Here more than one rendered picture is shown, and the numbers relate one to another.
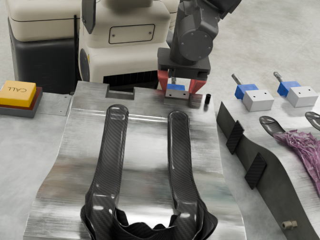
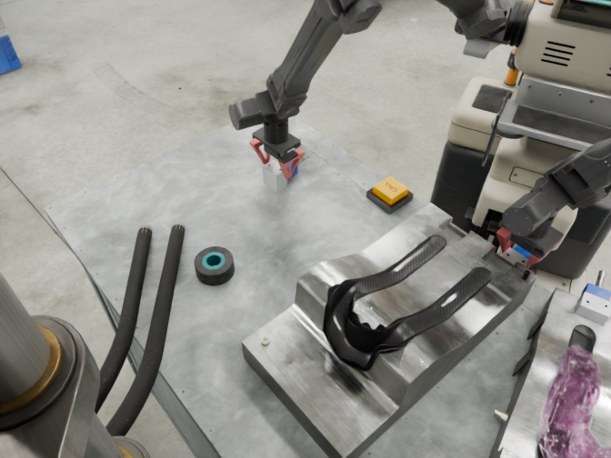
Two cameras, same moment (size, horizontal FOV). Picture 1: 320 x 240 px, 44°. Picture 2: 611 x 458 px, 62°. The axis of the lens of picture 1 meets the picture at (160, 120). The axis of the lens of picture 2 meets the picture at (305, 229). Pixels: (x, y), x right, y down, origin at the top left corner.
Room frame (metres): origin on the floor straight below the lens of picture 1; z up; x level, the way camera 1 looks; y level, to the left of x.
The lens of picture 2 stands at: (-0.06, -0.33, 1.64)
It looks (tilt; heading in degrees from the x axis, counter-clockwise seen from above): 46 degrees down; 54
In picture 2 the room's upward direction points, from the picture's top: 1 degrees clockwise
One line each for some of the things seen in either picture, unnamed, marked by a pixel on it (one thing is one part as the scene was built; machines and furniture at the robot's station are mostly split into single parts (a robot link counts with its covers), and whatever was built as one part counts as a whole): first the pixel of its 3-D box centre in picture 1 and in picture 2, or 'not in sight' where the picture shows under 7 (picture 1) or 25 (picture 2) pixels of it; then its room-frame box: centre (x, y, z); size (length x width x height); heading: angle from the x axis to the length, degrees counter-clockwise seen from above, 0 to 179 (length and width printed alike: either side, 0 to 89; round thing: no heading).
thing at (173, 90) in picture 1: (174, 91); (524, 254); (0.72, -0.02, 0.83); 0.13 x 0.05 x 0.05; 7
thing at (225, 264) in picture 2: not in sight; (215, 265); (0.18, 0.33, 0.82); 0.08 x 0.08 x 0.04
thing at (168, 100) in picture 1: (176, 105); (497, 265); (0.62, -0.03, 0.87); 0.05 x 0.05 x 0.04; 5
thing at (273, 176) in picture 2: not in sight; (288, 167); (0.48, 0.50, 0.83); 0.13 x 0.05 x 0.05; 10
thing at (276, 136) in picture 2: not in sight; (275, 130); (0.44, 0.49, 0.96); 0.10 x 0.07 x 0.07; 101
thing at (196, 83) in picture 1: (185, 81); (528, 249); (0.69, -0.04, 0.88); 0.07 x 0.07 x 0.09; 7
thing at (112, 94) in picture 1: (120, 99); (453, 234); (0.60, 0.08, 0.87); 0.05 x 0.05 x 0.04; 5
